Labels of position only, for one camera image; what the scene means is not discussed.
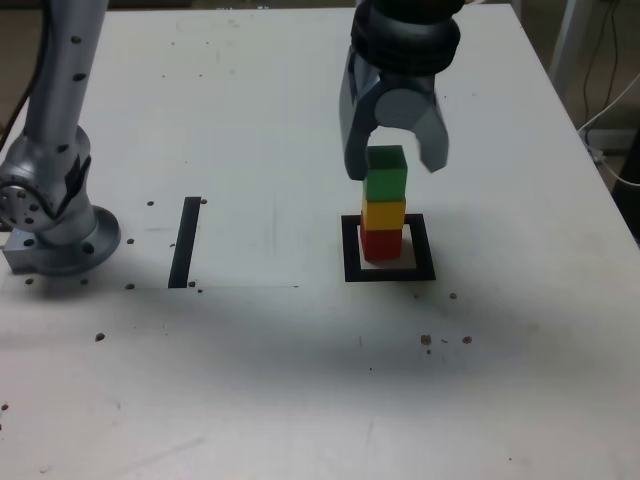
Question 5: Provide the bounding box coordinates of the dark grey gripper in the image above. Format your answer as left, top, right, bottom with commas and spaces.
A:
336, 45, 455, 181

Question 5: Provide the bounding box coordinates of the white metal frame post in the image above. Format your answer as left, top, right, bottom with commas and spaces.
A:
548, 0, 584, 89

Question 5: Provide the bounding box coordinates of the black tape square outline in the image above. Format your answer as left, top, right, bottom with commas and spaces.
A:
340, 213, 437, 284

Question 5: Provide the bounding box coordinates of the yellow cube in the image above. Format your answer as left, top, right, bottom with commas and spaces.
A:
360, 197, 406, 232

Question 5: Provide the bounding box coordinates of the black tape strip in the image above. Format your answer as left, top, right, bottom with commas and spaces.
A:
167, 196, 202, 290

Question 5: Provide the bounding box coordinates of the green cube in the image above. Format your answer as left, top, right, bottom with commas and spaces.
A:
363, 144, 409, 201

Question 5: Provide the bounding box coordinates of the black arm base cable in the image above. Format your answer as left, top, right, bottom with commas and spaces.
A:
0, 29, 49, 149

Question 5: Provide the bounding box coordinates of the thin black hanging cable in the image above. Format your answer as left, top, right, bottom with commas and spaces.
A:
604, 0, 619, 114
582, 0, 617, 129

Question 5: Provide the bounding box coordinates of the red cube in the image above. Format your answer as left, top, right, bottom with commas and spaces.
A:
359, 225, 404, 262

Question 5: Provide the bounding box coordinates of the white cable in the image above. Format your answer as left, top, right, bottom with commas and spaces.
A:
578, 73, 640, 187

